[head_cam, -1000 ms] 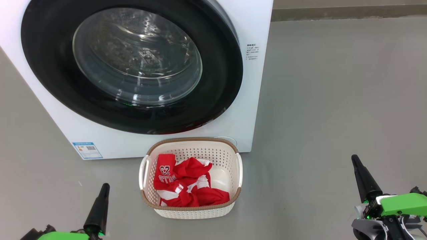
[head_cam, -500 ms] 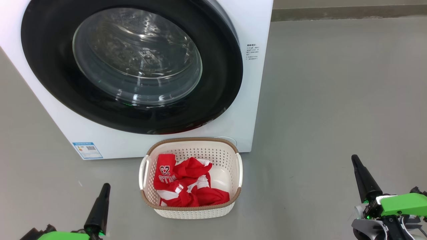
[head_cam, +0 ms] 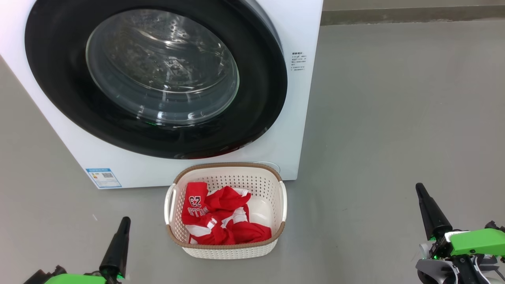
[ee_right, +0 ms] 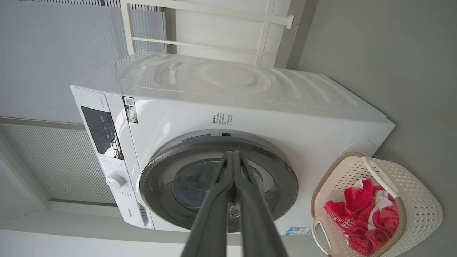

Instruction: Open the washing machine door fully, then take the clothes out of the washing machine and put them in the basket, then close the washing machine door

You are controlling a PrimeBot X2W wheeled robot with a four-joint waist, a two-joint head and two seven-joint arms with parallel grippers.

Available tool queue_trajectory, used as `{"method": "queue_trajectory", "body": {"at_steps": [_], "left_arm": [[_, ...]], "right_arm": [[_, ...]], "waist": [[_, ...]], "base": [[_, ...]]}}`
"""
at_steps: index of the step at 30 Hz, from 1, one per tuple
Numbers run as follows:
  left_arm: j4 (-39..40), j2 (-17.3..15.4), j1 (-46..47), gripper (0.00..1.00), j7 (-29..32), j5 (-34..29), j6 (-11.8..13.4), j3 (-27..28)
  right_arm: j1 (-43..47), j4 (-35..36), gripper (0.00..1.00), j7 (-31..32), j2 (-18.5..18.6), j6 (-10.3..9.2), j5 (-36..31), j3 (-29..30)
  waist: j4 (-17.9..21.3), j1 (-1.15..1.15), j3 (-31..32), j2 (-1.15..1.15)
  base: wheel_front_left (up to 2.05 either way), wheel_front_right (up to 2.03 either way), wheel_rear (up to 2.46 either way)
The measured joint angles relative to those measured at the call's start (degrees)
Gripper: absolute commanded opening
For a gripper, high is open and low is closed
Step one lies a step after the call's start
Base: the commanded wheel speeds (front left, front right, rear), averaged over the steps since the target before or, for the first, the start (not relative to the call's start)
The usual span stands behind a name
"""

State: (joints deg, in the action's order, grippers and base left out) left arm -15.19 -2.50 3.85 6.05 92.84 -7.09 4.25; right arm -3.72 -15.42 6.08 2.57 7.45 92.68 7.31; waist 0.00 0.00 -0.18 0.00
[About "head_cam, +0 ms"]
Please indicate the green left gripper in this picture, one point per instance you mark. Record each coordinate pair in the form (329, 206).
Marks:
(79, 280)

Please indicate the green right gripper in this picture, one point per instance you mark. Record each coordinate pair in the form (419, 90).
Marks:
(477, 242)

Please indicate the red basketball jersey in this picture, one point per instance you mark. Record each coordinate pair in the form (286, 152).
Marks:
(221, 201)

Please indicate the black round glass door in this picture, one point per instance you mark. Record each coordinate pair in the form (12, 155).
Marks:
(260, 98)

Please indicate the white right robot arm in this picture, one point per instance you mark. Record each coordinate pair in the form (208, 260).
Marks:
(430, 270)

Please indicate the cream perforated laundry basket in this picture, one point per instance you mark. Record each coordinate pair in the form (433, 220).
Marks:
(236, 250)

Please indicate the white front-load washing machine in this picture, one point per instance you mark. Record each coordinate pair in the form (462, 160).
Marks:
(303, 118)

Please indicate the blue energy label sticker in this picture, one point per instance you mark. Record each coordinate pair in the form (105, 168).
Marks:
(103, 178)

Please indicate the small printed text sticker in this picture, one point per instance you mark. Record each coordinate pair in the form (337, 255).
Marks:
(299, 61)

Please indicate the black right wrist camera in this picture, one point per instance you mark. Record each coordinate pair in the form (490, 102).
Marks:
(496, 227)

